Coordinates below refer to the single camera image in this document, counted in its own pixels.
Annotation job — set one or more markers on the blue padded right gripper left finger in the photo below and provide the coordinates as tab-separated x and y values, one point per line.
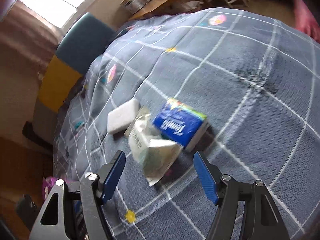
110	174

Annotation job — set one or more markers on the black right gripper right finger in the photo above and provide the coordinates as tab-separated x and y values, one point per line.
209	176

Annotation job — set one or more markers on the white sponge block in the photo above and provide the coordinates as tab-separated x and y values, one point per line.
121	117

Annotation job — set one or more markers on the beige wet wipes packet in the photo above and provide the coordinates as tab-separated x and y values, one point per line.
153	153

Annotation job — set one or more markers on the purple cardboard box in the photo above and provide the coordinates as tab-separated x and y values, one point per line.
47	184

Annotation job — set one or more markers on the blue Tempo tissue pack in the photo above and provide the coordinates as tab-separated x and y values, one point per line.
181	123

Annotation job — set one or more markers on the black rolled mat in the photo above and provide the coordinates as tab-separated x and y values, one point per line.
29	134

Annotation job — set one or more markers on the grey yellow blue headboard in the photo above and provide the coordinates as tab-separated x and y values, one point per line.
86	40

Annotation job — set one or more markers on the pinkish window curtain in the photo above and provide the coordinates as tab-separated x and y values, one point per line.
30	35

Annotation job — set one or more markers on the wooden side desk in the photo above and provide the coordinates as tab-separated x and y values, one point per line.
152	8

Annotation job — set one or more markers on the pink blanket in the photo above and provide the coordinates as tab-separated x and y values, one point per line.
305	21

